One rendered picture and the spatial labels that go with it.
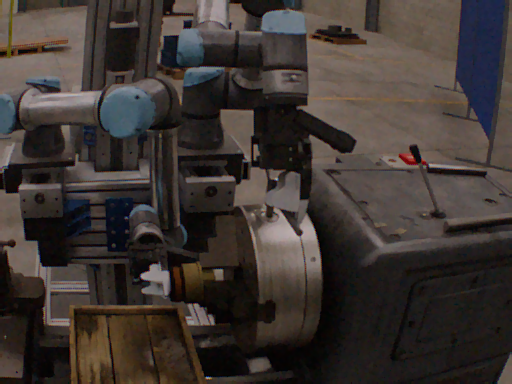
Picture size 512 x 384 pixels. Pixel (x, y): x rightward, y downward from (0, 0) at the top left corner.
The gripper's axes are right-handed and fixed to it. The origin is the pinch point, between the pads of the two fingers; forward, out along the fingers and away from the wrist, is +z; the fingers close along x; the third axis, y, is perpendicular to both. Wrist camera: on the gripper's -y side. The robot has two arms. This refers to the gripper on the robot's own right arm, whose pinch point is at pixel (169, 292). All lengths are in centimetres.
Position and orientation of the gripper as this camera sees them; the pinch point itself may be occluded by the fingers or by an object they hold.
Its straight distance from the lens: 118.8
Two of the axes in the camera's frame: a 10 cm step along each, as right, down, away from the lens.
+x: 0.8, -9.2, -3.9
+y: -9.7, 0.3, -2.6
